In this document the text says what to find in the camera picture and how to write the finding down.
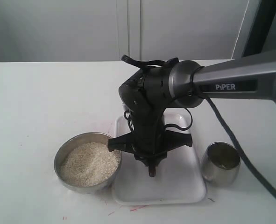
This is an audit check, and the white cabinet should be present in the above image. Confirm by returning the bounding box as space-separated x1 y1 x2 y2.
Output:
0 0 261 62

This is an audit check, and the brown wooden spoon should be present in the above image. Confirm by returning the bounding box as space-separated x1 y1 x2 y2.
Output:
148 165 156 177

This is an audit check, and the white rice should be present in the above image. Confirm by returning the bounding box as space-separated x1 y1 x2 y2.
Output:
60 142 121 187

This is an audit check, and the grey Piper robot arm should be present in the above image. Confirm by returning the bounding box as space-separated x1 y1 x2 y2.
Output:
108 50 276 168

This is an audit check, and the small metal cup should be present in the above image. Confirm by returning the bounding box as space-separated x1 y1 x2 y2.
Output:
200 142 241 187

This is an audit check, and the black cable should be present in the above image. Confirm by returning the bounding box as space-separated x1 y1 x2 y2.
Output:
121 55 276 210

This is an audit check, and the dark vertical post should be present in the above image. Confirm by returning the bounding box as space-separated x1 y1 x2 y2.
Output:
241 0 276 57

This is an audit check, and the white rectangular plastic tray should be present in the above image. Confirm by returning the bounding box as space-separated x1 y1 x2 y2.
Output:
111 112 207 206

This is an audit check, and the steel bowl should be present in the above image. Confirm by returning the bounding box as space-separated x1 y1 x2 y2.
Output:
54 132 122 194

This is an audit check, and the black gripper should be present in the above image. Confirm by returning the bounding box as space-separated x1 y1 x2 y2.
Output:
108 102 193 168

